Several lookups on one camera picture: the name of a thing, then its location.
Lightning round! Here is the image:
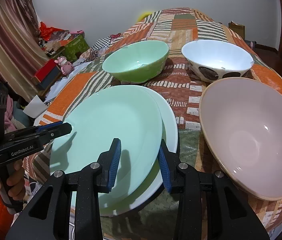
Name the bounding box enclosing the pink pig toy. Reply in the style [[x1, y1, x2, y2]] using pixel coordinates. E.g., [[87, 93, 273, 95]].
[[54, 56, 74, 76]]

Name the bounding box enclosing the pink cloth on chair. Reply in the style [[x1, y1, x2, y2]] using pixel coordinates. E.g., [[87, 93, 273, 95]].
[[4, 95, 16, 132]]

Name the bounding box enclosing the small cardboard box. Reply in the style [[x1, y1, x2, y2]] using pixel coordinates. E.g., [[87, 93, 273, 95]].
[[228, 21, 245, 40]]

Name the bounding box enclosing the mint green bowl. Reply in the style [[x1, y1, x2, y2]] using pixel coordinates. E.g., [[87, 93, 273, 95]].
[[102, 40, 170, 84]]

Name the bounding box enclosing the patchwork striped bedspread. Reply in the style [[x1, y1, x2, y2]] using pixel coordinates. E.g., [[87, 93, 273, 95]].
[[24, 8, 282, 239]]

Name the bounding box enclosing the white plastic bag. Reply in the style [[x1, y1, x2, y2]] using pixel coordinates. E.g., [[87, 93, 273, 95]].
[[44, 61, 91, 103]]

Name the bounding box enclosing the checkered patchwork quilt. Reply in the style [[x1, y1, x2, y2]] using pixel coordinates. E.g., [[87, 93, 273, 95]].
[[80, 33, 121, 62]]

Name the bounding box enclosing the white plate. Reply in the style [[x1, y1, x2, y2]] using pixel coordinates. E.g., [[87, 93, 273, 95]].
[[100, 85, 178, 217]]

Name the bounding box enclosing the person's left hand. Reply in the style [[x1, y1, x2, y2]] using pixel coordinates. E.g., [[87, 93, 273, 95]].
[[0, 160, 26, 200]]

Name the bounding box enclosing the dark blue box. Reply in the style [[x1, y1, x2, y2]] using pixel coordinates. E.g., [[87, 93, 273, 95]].
[[36, 66, 62, 90]]

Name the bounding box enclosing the red box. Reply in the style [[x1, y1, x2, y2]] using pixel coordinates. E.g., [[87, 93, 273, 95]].
[[31, 59, 57, 84]]

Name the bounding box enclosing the white spotted bowl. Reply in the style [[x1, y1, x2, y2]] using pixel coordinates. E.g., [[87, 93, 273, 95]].
[[181, 40, 254, 83]]

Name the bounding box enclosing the pink bowl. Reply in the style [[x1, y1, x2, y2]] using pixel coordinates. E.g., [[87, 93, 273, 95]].
[[199, 77, 282, 201]]

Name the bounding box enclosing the mint green plate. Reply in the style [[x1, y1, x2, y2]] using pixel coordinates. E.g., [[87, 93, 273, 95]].
[[50, 85, 163, 209]]

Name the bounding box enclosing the red plastic bag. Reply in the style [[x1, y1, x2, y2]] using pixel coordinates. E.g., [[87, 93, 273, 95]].
[[39, 22, 63, 41]]

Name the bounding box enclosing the green storage box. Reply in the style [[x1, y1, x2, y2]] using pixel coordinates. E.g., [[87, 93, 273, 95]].
[[61, 34, 89, 62]]

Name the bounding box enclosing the striped brown curtain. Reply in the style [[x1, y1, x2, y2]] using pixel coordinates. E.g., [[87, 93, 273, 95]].
[[0, 0, 48, 102]]

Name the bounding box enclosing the yellow foam tube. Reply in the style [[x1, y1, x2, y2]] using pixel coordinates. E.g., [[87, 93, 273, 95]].
[[137, 11, 152, 22]]

